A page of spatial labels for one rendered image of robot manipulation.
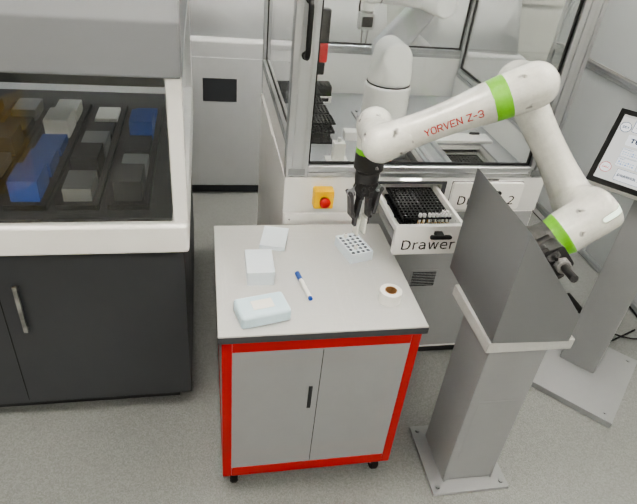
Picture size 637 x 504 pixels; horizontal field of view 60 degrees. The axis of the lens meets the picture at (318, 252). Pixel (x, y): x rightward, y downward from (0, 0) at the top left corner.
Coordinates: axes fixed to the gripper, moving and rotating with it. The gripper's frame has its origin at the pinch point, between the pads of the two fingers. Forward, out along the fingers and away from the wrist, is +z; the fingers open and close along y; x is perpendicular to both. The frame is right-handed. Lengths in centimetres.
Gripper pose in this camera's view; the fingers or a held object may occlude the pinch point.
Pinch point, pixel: (359, 224)
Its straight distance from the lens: 184.9
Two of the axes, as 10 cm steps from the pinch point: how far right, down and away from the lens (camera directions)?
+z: -0.9, 8.2, 5.7
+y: -9.0, 1.7, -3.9
